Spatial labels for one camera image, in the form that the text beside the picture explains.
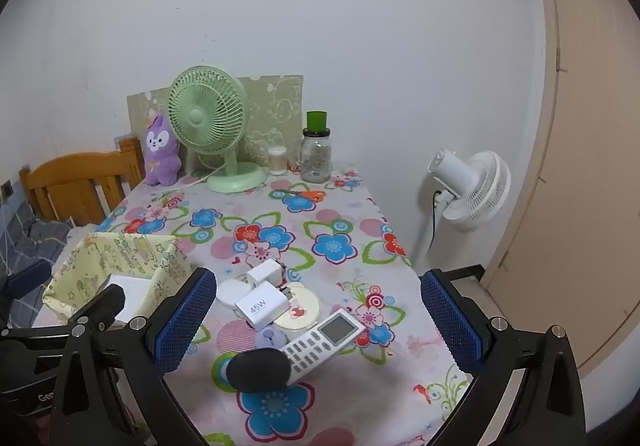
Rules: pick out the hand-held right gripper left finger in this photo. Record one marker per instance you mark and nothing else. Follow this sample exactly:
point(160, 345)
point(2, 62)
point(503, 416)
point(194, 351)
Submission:
point(185, 321)

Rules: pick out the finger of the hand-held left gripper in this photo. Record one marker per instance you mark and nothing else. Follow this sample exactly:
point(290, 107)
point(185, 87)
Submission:
point(107, 301)

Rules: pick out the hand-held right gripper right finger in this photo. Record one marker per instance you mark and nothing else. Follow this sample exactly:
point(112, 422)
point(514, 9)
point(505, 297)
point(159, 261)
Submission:
point(452, 321)

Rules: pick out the white rounded puck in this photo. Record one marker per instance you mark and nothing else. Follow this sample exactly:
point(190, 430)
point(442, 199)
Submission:
point(227, 293)

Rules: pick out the yellow printed fabric storage box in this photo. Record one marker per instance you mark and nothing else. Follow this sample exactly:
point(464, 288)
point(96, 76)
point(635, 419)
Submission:
point(150, 251)

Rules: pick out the white wall charger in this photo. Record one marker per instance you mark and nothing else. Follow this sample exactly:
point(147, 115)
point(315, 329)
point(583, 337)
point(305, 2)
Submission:
point(264, 273)
point(260, 308)

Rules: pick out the black round fuzzy object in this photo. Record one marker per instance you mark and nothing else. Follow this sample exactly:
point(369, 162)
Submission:
point(260, 370)

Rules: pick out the white air conditioner remote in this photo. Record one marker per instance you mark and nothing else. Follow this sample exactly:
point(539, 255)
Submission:
point(320, 341)

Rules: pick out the white paper box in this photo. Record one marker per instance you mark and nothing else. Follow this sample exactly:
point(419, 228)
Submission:
point(132, 293)

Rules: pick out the small lilac round case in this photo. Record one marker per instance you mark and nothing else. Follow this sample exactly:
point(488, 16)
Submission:
point(270, 338)

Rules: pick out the grey plaid bedding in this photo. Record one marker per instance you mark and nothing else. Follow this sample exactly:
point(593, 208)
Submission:
point(30, 246)

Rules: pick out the round cream compact mirror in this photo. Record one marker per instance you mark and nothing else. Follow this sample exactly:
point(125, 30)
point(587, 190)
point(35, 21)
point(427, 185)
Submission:
point(302, 313)

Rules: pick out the wooden bed headboard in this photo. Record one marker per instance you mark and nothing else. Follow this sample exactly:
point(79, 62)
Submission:
point(75, 176)

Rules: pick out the floral tablecloth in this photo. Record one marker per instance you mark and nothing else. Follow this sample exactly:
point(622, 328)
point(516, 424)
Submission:
point(350, 401)

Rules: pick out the white standing fan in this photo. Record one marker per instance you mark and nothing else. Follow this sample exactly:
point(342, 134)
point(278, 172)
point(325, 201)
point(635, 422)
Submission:
point(480, 191)

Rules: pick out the purple plush toy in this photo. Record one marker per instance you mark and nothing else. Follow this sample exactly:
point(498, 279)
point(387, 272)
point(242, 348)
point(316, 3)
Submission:
point(162, 161)

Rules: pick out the blue patterned sheet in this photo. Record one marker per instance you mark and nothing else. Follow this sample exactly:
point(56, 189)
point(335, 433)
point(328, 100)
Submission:
point(121, 140)

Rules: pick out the clear cotton swab container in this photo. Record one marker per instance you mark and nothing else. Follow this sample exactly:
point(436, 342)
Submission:
point(277, 161)

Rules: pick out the green desk fan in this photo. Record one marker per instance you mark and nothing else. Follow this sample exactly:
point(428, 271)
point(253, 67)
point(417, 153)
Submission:
point(200, 118)

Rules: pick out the glass jar with green lid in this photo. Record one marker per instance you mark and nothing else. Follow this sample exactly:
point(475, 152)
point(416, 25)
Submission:
point(316, 158)

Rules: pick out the beige door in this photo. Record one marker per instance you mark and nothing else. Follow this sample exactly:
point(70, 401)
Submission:
point(590, 151)

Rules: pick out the beige printed board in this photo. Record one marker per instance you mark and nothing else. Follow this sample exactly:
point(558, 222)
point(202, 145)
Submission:
point(275, 106)

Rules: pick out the wall socket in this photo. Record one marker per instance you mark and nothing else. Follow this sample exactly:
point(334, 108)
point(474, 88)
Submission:
point(6, 190)

